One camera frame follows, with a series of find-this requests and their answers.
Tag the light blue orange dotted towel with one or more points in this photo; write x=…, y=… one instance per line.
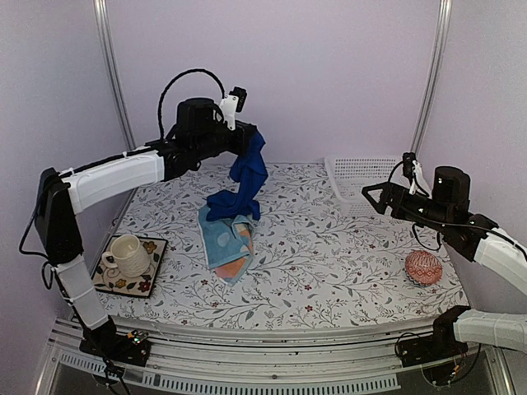
x=228, y=245

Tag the aluminium frame post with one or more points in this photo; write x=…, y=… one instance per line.
x=106, y=43
x=437, y=55

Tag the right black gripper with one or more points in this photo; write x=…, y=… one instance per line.
x=391, y=190

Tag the right aluminium frame post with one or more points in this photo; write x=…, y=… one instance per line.
x=437, y=55

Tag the white plastic perforated basket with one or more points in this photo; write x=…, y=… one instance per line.
x=348, y=175

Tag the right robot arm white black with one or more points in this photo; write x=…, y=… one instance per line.
x=477, y=239

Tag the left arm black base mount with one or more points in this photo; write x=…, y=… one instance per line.
x=132, y=348

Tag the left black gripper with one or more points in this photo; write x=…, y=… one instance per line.
x=244, y=129

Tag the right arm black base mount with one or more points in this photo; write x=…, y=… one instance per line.
x=441, y=344

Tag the floral patterned tablecloth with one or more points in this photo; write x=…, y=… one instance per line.
x=313, y=267

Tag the front aluminium rail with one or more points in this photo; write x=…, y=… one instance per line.
x=192, y=360

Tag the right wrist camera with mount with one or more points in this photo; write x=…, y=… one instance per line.
x=410, y=170

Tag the cream ribbed mug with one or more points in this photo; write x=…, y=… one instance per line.
x=128, y=255

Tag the red white patterned bowl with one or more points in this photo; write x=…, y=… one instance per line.
x=423, y=268

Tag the left aluminium frame post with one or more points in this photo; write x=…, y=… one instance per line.
x=106, y=43

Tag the dark blue towel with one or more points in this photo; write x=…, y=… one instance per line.
x=250, y=172

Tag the floral square coaster tile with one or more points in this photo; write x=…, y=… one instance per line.
x=111, y=281

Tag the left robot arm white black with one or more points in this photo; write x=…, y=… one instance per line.
x=63, y=196

